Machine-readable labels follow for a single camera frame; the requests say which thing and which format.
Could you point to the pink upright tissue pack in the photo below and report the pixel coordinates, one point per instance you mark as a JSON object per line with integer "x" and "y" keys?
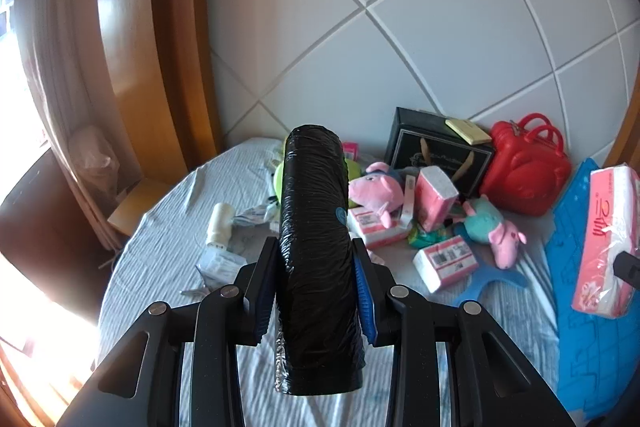
{"x": 435, "y": 199}

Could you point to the black trash bag roll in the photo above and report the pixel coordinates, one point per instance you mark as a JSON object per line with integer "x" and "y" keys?
{"x": 315, "y": 257}

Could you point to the green frog plush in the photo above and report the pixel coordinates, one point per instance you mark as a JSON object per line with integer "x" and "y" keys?
{"x": 354, "y": 169}

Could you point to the yellow notepad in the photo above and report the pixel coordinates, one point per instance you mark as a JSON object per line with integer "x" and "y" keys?
{"x": 467, "y": 131}

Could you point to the clear plastic wrapper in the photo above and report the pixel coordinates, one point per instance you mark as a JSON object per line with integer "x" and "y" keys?
{"x": 255, "y": 214}

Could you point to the beige curtain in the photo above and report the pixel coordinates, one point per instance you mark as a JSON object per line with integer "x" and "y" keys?
{"x": 55, "y": 82}

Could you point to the white plastic bottle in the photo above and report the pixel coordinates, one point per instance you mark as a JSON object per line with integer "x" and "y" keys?
{"x": 220, "y": 224}

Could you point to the large pink tissue pack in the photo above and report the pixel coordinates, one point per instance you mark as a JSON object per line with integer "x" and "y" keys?
{"x": 605, "y": 237}

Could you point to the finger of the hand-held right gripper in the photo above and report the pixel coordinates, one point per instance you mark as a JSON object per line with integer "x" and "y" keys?
{"x": 629, "y": 268}

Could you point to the blue plastic hanger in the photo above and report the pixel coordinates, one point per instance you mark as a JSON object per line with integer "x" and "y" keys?
{"x": 492, "y": 279}

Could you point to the curved wooden wall frame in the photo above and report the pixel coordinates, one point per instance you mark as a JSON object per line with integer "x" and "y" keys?
{"x": 160, "y": 57}

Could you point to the light wooden stool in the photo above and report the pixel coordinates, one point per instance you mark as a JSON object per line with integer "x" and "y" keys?
{"x": 137, "y": 207}

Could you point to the pink pig plush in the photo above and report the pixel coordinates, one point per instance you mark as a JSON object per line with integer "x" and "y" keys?
{"x": 375, "y": 189}

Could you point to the teal pig plush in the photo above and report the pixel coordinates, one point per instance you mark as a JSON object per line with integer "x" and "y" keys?
{"x": 487, "y": 224}

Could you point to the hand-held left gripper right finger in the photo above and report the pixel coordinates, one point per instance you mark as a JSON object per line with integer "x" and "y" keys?
{"x": 364, "y": 302}

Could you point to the translucent plastic bag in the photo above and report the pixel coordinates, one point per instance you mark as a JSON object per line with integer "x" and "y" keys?
{"x": 92, "y": 152}

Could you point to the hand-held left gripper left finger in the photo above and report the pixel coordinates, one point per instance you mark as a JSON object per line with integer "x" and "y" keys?
{"x": 265, "y": 287}

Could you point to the pink can with yellow lid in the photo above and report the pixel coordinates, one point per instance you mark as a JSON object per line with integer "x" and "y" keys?
{"x": 350, "y": 150}

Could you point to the black gift box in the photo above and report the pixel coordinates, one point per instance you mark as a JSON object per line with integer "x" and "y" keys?
{"x": 430, "y": 147}

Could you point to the red toy suitcase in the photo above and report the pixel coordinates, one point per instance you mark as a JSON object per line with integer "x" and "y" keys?
{"x": 525, "y": 172}

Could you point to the clear plastic box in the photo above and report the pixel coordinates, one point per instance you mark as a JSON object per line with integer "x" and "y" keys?
{"x": 220, "y": 264}

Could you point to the slim white pink box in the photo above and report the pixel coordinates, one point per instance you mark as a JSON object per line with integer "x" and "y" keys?
{"x": 407, "y": 202}

